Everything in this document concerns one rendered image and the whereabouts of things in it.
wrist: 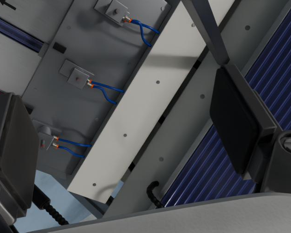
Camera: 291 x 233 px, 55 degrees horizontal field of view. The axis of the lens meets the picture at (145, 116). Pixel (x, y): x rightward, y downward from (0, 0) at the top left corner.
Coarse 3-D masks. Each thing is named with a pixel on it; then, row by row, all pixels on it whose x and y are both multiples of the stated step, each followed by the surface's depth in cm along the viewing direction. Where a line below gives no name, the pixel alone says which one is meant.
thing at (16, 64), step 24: (0, 0) 44; (24, 0) 44; (48, 0) 45; (72, 0) 46; (24, 24) 46; (48, 24) 47; (0, 48) 46; (24, 48) 47; (0, 72) 47; (24, 72) 48
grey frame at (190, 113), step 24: (264, 0) 45; (288, 0) 44; (240, 24) 46; (264, 24) 45; (240, 48) 46; (192, 96) 48; (168, 120) 50; (192, 120) 48; (168, 144) 50; (144, 168) 51; (168, 168) 49; (72, 192) 60; (120, 192) 53; (144, 192) 51; (96, 216) 58
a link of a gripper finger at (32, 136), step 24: (0, 96) 11; (0, 120) 10; (24, 120) 12; (0, 144) 9; (24, 144) 11; (0, 168) 9; (24, 168) 11; (0, 192) 9; (24, 192) 11; (24, 216) 11
